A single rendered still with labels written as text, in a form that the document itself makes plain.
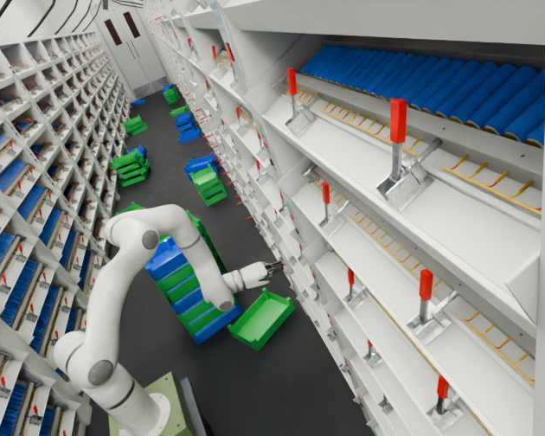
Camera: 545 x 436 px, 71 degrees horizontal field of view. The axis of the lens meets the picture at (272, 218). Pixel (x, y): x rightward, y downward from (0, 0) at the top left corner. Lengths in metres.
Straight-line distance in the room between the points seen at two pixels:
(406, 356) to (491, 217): 0.43
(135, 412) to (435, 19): 1.36
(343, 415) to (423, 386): 1.03
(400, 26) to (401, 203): 0.16
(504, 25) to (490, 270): 0.16
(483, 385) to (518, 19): 0.35
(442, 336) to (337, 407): 1.26
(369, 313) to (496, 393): 0.37
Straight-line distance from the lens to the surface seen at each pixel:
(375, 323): 0.77
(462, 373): 0.48
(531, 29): 0.21
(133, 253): 1.19
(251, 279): 1.52
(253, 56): 0.75
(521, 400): 0.46
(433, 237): 0.33
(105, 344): 1.25
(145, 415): 1.48
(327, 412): 1.72
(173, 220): 1.31
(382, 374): 0.94
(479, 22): 0.23
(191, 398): 1.63
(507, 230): 0.31
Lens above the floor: 1.46
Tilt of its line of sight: 31 degrees down
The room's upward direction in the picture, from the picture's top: 22 degrees counter-clockwise
